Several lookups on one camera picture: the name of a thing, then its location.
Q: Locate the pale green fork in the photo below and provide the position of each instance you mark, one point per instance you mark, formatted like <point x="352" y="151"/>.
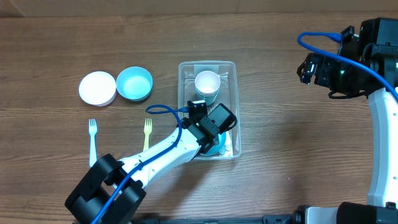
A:
<point x="222" y="151"/>

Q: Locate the yellow plastic fork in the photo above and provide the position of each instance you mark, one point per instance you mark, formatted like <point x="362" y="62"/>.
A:
<point x="147" y="132"/>

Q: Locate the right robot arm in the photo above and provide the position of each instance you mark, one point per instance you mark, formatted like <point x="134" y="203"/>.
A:
<point x="369" y="68"/>

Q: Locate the white plastic spoon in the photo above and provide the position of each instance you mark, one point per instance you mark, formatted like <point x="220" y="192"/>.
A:
<point x="228" y="145"/>

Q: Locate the teal bowl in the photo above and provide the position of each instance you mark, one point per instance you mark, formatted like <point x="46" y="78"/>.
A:
<point x="134" y="83"/>
<point x="216" y="148"/>

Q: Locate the white bowl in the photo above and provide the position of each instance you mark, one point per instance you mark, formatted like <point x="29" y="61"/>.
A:
<point x="97" y="88"/>

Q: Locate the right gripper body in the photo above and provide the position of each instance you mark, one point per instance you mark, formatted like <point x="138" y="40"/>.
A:
<point x="341" y="77"/>

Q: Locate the clear plastic container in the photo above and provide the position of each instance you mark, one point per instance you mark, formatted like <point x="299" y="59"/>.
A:
<point x="228" y="95"/>

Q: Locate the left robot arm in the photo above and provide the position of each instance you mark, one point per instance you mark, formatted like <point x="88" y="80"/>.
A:
<point x="112" y="190"/>

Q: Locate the light blue plastic cup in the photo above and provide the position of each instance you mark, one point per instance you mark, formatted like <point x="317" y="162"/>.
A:
<point x="208" y="98"/>

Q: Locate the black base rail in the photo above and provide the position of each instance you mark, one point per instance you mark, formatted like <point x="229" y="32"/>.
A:
<point x="266" y="219"/>

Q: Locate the white fork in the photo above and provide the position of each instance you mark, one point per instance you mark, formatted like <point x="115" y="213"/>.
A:
<point x="92" y="128"/>

